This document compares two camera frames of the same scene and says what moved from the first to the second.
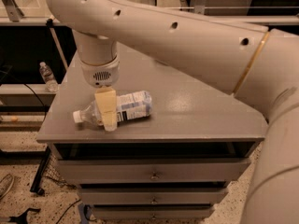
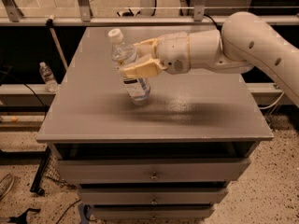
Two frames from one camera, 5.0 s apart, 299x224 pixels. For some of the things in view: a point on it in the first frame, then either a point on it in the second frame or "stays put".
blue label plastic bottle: (129, 106) to (123, 54)
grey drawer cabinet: (172, 164) stays put
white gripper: (101, 75) to (173, 52)
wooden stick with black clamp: (49, 23) stays put
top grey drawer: (150, 170) stays put
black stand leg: (35, 189) stays put
